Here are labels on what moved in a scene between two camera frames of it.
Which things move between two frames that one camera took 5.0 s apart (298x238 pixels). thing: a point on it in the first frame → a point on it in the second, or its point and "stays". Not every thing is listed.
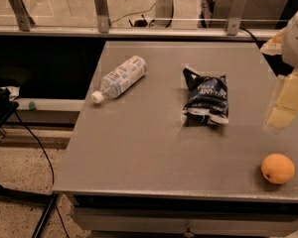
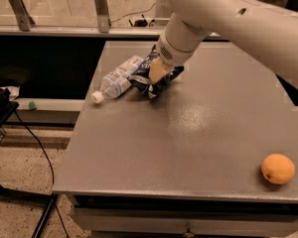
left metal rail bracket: [24, 18] stays
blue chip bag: [207, 98] → [142, 80]
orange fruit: [277, 168] stays
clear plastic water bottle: [121, 78] stays
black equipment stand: [1, 108] stays
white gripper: [296, 45] → [170, 56]
